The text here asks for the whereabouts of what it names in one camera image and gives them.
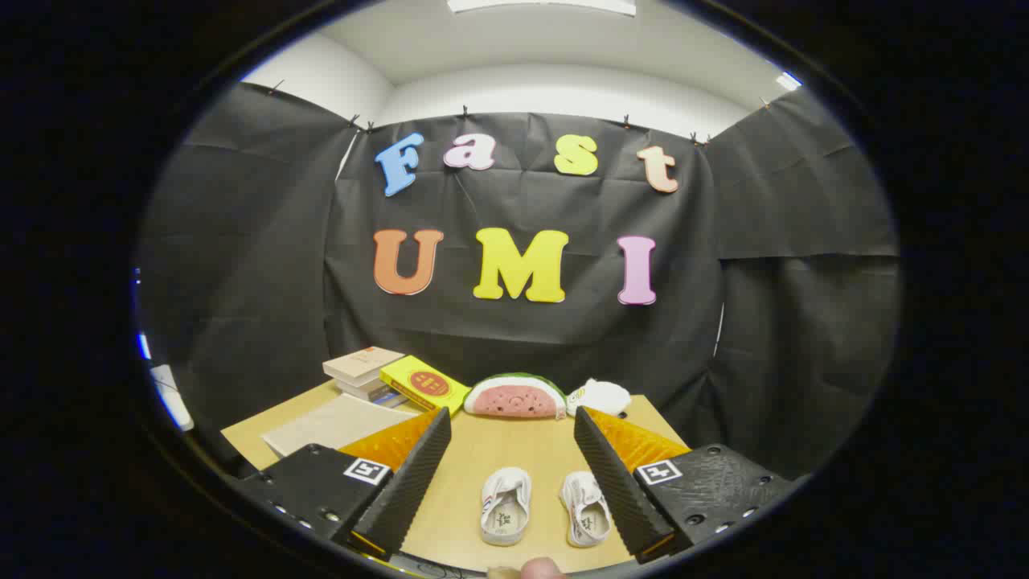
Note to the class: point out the watermelon slice plush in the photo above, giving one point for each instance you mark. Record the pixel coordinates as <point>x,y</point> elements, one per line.
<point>514,398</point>

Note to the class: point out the long ceiling light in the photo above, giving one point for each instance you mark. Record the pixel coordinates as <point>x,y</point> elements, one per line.
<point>543,6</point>

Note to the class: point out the white canvas shoe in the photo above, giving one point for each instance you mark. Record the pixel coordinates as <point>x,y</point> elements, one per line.
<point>585,511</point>
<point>506,507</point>

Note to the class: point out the white plush toy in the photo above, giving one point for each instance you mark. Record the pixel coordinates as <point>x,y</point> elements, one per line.
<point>603,396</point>

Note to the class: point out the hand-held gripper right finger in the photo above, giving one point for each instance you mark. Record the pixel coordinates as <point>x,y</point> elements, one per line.
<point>615,490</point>

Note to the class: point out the blue book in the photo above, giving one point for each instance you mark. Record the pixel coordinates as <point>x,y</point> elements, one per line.
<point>392,398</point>

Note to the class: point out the small ceiling light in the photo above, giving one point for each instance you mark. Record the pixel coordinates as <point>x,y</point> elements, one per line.
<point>789,80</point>

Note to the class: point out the beige book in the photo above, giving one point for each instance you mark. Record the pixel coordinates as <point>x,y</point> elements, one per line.
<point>362,363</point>

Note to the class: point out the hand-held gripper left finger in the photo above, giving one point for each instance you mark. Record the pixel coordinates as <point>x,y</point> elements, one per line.
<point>410,490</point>

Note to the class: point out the yellow book with red circle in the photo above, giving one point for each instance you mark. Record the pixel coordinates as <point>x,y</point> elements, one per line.
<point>424,384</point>

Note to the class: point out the grey book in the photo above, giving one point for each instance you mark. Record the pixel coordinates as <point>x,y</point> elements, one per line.
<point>366,388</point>

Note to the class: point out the cream storage box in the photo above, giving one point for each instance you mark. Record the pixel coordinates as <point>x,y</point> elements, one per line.
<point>321,426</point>

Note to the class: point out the white boxy device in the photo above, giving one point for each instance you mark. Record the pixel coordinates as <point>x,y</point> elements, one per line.
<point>171,398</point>

